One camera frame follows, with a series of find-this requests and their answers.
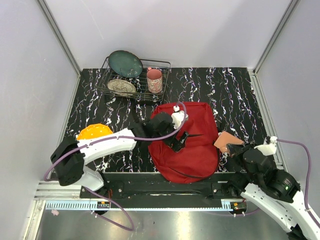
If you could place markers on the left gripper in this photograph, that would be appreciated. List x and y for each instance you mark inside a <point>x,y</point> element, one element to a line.
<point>176,144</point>

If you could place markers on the dark wire dish rack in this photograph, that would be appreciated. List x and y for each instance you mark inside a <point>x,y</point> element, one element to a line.
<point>140,82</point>

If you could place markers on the aluminium frame rail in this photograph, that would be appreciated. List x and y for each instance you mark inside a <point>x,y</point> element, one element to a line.
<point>184,202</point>

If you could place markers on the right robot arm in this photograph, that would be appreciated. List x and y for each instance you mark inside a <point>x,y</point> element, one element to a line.
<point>273,190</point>

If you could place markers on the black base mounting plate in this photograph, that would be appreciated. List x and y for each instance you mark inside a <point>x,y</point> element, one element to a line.
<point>120,185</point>

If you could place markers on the teal round plate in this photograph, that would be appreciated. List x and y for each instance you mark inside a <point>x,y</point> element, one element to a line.
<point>125,64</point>

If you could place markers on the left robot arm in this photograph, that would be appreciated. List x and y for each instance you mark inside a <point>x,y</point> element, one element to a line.
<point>71,158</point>

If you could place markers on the pink leather wallet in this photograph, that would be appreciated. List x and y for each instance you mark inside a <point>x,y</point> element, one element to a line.
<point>224,139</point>

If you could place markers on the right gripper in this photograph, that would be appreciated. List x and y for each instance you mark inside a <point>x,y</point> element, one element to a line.
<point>235,149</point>

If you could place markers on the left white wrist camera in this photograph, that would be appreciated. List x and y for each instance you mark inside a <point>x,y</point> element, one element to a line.
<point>179,117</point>

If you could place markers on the orange yellow plate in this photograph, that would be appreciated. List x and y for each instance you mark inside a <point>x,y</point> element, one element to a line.
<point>94,131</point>

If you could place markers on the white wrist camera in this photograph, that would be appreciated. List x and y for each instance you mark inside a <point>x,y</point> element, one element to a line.
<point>269,146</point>
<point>179,117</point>

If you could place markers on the beige patterned plate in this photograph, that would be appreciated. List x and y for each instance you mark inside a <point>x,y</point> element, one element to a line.
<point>121,87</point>

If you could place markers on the pink patterned mug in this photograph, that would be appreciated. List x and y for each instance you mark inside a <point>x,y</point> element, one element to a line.
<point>154,80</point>

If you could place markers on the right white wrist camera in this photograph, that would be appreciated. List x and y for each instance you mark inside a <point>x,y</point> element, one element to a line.
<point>269,146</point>

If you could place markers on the red student backpack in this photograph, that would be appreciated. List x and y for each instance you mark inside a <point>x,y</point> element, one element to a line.
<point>199,159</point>

